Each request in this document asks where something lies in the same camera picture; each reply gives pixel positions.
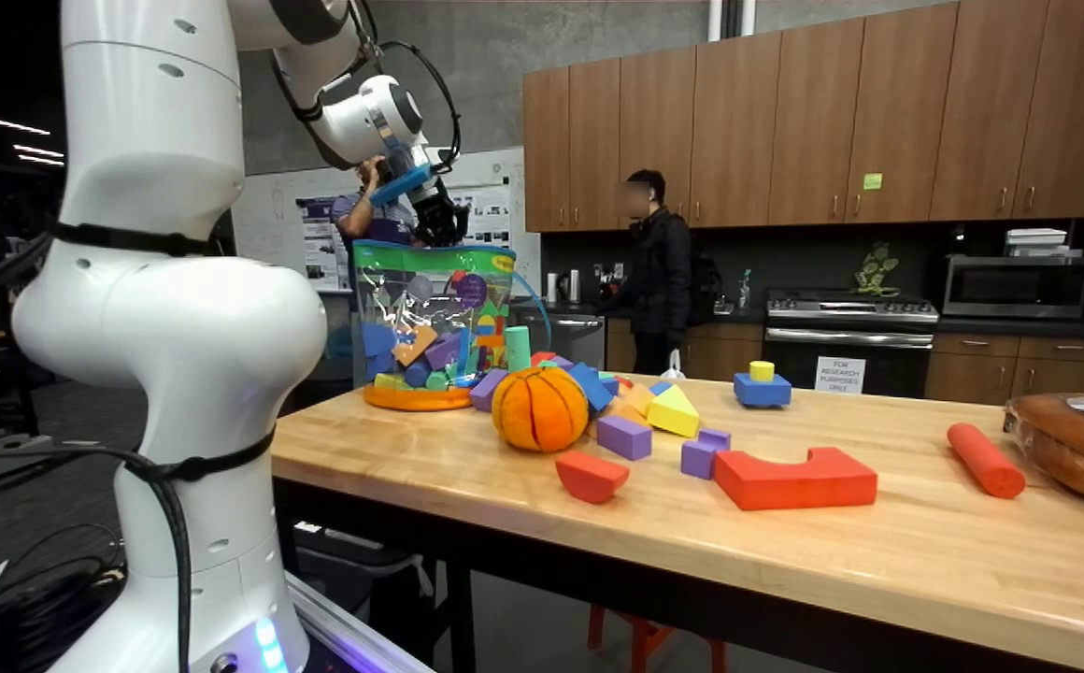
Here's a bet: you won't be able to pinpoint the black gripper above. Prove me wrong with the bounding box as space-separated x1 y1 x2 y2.
406 172 476 251

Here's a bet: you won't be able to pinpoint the white robot base platform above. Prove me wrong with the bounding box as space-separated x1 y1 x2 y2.
210 573 434 673

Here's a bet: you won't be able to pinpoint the pale purple foam block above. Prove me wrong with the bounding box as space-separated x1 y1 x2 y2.
446 270 490 314

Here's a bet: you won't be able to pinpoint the large blue foam block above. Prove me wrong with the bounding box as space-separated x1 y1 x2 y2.
358 317 405 379

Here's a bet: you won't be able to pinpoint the long purple foam block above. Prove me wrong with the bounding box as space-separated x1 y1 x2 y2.
465 365 511 415

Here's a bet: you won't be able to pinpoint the pale orange foam block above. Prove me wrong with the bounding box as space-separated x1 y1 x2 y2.
612 379 659 426

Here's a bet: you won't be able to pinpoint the red curved foam block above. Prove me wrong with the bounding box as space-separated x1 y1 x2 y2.
551 448 634 509

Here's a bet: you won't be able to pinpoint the small purple stepped block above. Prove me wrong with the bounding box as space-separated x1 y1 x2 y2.
677 426 735 486

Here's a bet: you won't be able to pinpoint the blue notched foam block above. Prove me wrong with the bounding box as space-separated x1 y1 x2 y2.
729 370 795 415

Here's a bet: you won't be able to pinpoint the large red notched foam block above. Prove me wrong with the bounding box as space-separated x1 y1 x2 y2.
712 446 881 514

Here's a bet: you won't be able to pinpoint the person in blue shirt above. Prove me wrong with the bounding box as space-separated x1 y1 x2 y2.
329 152 428 251

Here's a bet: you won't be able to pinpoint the silver countertop canister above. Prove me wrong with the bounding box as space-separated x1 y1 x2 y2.
541 264 587 314

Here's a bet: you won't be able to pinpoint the green foam cylinder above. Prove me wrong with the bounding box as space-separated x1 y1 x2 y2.
502 321 538 379

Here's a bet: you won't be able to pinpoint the stainless steel dishwasher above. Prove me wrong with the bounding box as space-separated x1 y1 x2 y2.
551 309 609 372

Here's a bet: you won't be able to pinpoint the orange plush basketball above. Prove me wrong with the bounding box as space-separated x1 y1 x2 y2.
490 361 596 461

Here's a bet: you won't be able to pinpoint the person in black clothes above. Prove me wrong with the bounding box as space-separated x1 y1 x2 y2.
612 164 700 381

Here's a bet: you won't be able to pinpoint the small white plastic object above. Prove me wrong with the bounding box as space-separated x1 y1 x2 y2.
651 345 689 397

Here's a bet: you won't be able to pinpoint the yellow foam wedge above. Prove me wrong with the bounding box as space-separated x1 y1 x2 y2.
643 381 705 446

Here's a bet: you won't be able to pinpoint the wooden lower cabinet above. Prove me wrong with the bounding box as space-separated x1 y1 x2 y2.
601 317 770 386
922 332 1084 407

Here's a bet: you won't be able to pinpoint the wooden upper cabinets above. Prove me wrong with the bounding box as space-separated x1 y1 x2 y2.
520 0 1084 238

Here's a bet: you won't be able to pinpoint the white paper sign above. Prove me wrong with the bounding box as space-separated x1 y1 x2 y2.
813 356 871 399

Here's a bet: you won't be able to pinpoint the green countertop plant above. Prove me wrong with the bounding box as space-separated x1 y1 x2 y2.
847 238 904 303

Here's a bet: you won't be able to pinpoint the red stool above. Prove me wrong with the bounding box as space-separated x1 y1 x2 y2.
585 604 735 673

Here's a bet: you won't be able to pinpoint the stainless steel oven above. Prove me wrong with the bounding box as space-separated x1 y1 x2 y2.
758 291 945 405

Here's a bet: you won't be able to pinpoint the black microwave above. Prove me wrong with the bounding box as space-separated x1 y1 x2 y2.
938 251 1084 325

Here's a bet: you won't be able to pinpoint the stack of white plates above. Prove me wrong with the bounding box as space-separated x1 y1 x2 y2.
1003 225 1072 260

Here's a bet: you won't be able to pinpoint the red foam cylinder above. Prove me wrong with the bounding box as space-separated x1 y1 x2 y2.
942 422 1033 506

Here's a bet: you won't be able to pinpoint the bagged bread loaf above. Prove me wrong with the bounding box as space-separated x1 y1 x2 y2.
1003 391 1084 512

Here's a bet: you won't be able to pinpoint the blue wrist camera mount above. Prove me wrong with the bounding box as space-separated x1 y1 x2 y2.
369 155 441 212

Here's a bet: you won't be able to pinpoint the black table frame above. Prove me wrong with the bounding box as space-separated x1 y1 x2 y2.
274 478 1042 673

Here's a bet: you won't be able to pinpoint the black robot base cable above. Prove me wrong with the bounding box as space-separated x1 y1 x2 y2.
0 433 279 673

